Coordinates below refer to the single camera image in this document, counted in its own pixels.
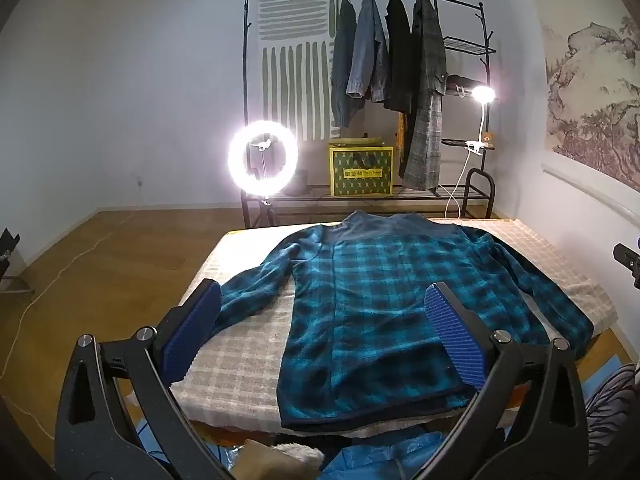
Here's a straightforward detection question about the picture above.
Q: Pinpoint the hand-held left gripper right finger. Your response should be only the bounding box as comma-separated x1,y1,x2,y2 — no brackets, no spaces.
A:
422,281,591,480

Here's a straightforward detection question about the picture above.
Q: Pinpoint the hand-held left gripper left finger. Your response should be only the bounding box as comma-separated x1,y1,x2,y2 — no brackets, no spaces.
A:
54,279,246,480

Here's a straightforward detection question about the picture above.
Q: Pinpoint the teal plaid fleece jacket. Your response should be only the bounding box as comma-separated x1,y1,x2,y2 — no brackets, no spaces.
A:
218,210,596,433

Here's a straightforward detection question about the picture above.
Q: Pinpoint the black metal clothes rack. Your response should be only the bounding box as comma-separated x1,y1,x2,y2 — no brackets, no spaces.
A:
240,0,501,228

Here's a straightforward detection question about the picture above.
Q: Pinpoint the beige checked bed blanket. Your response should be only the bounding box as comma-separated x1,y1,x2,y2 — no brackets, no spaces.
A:
170,217,618,431

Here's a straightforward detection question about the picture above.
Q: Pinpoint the blue floor mat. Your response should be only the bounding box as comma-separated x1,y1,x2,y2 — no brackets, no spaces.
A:
135,355,623,476

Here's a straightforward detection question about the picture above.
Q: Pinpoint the striped cloth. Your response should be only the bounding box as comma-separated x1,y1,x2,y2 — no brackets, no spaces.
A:
585,362,640,471

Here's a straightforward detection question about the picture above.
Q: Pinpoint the beige fluffy cloth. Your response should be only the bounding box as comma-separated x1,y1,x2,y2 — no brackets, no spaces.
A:
235,439,326,480

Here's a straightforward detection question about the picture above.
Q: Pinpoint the yellow green patterned box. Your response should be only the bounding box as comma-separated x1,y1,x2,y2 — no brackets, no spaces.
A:
328,142,396,197

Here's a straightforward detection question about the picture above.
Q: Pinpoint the long yellow box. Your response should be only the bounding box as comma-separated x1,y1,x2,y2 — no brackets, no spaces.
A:
395,112,407,181

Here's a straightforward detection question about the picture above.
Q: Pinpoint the black stand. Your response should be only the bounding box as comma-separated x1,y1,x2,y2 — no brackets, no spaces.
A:
0,227,36,296

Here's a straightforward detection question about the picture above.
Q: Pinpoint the white clip lamp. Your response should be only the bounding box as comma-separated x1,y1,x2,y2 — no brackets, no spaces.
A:
465,86,497,156

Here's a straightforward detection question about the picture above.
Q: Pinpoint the grey plaid hanging coat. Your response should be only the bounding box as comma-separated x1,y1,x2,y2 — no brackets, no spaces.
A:
400,0,447,191

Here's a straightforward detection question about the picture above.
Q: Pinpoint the dark bag on shelf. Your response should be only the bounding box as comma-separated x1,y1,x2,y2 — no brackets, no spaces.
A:
446,75,481,96

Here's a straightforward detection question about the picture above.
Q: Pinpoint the black hanging coat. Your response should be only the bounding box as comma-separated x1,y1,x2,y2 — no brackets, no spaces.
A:
384,0,415,113

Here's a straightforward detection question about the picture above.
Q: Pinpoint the dark grey hanging sweater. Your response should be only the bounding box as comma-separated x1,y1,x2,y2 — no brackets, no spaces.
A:
330,0,358,128

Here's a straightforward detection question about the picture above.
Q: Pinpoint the blue denim hanging jacket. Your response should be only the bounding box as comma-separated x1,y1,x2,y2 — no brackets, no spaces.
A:
346,0,390,103

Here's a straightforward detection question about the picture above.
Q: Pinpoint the landscape wall poster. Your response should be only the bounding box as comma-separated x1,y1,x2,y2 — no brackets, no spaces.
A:
542,10,640,193

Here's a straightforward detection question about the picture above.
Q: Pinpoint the white floor cable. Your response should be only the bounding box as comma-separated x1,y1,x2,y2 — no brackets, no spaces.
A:
0,175,143,376

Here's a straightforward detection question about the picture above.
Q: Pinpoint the white lamp cable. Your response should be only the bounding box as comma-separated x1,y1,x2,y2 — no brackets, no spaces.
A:
442,152,473,218

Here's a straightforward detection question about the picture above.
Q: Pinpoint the ring light on stand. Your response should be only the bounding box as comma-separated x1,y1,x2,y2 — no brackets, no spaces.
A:
227,119,301,211

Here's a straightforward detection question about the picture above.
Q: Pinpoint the green striped wall hanging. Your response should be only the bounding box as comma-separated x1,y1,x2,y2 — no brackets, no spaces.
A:
256,0,341,141

